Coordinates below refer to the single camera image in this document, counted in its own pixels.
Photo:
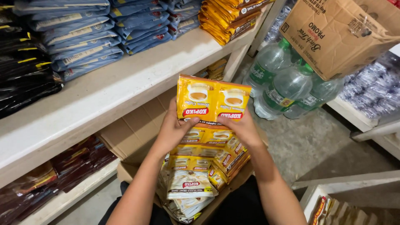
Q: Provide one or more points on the person's right hand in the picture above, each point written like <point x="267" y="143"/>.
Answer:
<point x="247" y="132"/>

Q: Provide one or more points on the person's left hand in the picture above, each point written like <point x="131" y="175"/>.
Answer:
<point x="170" y="131"/>

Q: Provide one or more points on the yellow coffee sachet strip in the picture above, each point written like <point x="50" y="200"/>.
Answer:
<point x="212" y="98"/>

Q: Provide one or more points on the pile of yellow coffee sachets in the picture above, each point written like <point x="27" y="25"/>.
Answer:
<point x="215" y="150"/>

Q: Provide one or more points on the open brown cardboard carton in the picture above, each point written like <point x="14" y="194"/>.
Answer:
<point x="134" y="128"/>

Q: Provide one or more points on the clear water bottle green label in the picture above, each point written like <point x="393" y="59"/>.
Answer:
<point x="265" y="67"/>
<point x="286" y="90"/>
<point x="318" y="93"/>

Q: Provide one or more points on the pile of white coffee sachets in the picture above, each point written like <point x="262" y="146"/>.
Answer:
<point x="187" y="187"/>

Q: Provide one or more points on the person's black shorts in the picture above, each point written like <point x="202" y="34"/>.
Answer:
<point x="240" y="206"/>

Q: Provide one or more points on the white wooden shelf unit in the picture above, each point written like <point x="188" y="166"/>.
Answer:
<point x="103" y="93"/>

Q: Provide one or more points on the stack of clear wrapped packs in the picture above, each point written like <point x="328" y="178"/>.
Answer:
<point x="278" y="22"/>

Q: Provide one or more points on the stack of orange-brown packets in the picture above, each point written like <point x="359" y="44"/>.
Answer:
<point x="229" y="18"/>

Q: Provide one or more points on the white side shelf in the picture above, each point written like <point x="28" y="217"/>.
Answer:
<point x="362" y="125"/>

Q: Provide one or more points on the white low rack with packets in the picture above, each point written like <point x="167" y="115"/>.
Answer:
<point x="343" y="203"/>

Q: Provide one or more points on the stack of blue packets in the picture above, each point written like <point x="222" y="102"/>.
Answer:
<point x="84" y="34"/>

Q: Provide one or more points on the stack of dark brown packets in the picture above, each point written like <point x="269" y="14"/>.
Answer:
<point x="47" y="178"/>

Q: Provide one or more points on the printed brown cardboard box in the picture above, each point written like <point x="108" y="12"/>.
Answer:
<point x="337" y="34"/>

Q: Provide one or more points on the heap of silver wrapped packets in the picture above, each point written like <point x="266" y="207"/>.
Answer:
<point x="375" y="87"/>

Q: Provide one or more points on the stack of black packets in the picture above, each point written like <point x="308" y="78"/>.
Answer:
<point x="22" y="72"/>

